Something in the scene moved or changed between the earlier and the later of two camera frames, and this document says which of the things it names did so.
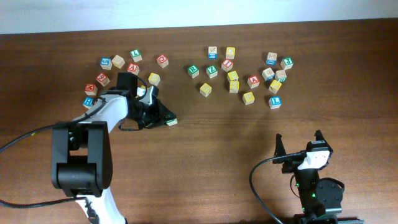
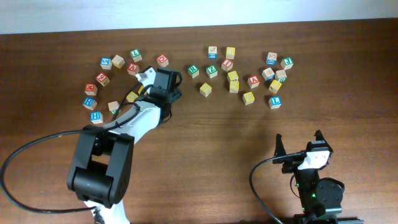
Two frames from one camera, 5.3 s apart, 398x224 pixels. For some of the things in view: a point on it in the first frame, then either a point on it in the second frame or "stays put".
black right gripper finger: x=280 y=149 stays put
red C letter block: x=162 y=61 stays put
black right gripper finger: x=318 y=135 stays put
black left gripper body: x=147 y=114 to x=176 y=94
